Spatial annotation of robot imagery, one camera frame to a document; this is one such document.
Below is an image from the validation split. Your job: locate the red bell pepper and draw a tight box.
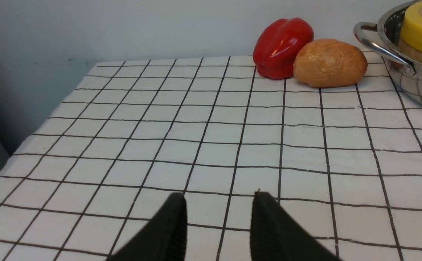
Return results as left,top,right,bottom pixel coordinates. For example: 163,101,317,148
253,17,314,80

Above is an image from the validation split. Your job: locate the brown potato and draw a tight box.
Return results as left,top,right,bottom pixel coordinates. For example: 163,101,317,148
293,38,368,88

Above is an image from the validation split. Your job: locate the white checkered tablecloth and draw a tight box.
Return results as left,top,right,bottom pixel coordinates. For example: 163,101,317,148
0,52,422,261

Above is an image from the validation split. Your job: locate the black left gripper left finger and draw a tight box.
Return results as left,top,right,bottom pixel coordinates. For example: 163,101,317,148
107,193,188,261

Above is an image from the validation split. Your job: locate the stainless steel pot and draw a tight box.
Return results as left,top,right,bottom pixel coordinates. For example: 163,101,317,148
353,0,422,105

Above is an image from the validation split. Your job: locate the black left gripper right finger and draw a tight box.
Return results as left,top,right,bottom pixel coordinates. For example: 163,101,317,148
250,191,340,261

